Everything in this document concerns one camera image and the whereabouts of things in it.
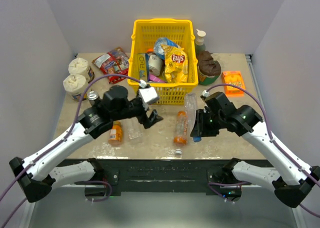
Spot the aluminium frame rail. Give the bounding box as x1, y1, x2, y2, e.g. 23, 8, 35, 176
245, 54, 265, 108

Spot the purple pack in basket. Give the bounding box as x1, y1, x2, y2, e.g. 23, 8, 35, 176
148, 73, 166, 84

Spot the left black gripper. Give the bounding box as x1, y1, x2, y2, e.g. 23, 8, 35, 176
112, 96, 164, 128

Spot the green soap dispenser bottle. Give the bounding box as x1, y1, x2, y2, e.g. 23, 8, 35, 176
195, 29, 206, 55

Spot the purple cable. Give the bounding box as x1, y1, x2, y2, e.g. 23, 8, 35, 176
201, 83, 320, 218
0, 73, 149, 228

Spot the orange label tea bottle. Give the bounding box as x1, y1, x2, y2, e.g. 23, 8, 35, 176
173, 111, 188, 146

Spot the toilet paper roll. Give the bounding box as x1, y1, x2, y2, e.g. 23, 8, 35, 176
68, 57, 95, 83
62, 74, 88, 102

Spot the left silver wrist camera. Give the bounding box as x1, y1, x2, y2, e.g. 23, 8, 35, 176
138, 86, 160, 105

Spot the small orange juice bottle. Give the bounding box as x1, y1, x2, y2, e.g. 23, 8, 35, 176
108, 121, 123, 146

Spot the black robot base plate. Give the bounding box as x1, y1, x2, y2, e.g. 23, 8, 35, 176
56, 157, 275, 198

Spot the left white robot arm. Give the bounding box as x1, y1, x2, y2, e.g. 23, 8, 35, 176
9, 85, 163, 203

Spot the clear empty water bottle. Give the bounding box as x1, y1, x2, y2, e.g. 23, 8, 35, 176
126, 118, 143, 145

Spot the blue RIO box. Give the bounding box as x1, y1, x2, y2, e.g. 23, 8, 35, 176
137, 53, 150, 82

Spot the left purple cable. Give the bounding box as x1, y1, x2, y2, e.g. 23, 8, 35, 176
0, 73, 149, 228

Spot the blue plastic bag in basket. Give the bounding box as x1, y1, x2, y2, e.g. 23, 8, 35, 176
153, 37, 180, 60

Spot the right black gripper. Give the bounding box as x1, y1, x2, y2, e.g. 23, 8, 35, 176
191, 108, 225, 137

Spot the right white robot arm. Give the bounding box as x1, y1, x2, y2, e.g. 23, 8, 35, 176
190, 90, 320, 208

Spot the front toilet paper roll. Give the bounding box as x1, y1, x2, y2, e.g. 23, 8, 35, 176
62, 74, 88, 102

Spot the orange snack box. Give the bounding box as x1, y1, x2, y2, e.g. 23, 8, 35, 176
222, 71, 246, 97

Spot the white paper roll in basket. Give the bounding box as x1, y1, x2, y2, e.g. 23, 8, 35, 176
148, 54, 163, 77

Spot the rear toilet paper roll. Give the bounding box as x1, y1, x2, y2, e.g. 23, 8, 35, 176
68, 57, 95, 83

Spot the yellow Lays chips bag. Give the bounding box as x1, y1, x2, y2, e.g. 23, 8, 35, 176
162, 45, 188, 84

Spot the black drink can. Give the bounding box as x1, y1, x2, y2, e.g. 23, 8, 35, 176
87, 90, 101, 106

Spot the crushed clear plastic bottle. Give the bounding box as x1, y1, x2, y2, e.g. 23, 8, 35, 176
184, 93, 198, 134

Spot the yellow plastic basket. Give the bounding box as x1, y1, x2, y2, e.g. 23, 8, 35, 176
127, 18, 200, 106

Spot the red snack bag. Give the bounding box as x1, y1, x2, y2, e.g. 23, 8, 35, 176
91, 47, 129, 76

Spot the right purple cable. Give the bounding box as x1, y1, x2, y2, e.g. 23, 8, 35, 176
201, 83, 320, 218

